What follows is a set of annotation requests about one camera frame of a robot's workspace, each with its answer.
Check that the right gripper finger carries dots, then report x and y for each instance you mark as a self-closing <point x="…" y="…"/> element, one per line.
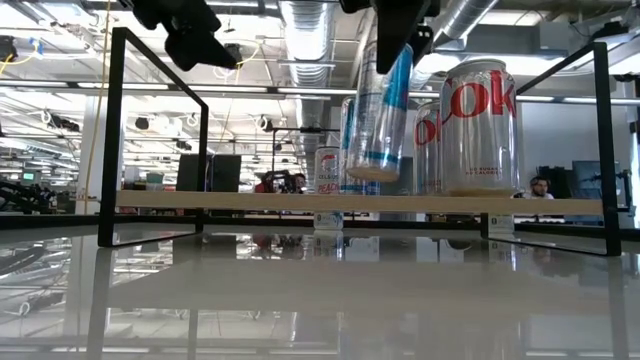
<point x="395" y="35"/>
<point x="425" y="40"/>

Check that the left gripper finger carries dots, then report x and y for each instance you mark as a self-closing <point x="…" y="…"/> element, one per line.
<point x="200" y="52"/>

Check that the silver Diet Coke can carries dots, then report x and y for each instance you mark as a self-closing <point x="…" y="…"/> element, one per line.
<point x="477" y="145"/>
<point x="427" y="160"/>

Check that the white Celsius peach can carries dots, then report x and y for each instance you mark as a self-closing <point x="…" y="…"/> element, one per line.
<point x="326" y="170"/>

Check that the white Celsius can orange print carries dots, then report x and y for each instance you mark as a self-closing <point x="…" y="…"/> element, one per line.
<point x="501" y="223"/>

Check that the black computer monitor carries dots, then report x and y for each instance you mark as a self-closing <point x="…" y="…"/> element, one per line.
<point x="225" y="172"/>

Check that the teal plastic bin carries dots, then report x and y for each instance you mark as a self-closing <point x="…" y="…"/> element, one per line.
<point x="155" y="181"/>

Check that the person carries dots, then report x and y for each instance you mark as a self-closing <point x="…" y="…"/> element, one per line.
<point x="299" y="182"/>
<point x="539" y="186"/>

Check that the dark computer monitor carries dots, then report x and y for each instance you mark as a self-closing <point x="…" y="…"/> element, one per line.
<point x="582" y="175"/>

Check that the black ceiling camera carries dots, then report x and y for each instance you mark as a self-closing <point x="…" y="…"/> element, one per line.
<point x="241" y="50"/>

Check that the silver ventilation duct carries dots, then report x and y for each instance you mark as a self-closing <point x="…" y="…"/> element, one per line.
<point x="305" y="50"/>
<point x="465" y="20"/>

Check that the black metal stand frame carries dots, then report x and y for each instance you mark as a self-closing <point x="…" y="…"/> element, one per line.
<point x="300" y="130"/>

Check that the wooden shelf black metal frame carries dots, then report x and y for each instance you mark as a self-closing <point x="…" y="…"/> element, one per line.
<point x="225" y="201"/>

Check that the black table frame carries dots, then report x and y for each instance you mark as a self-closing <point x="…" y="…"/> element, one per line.
<point x="40" y="221"/>

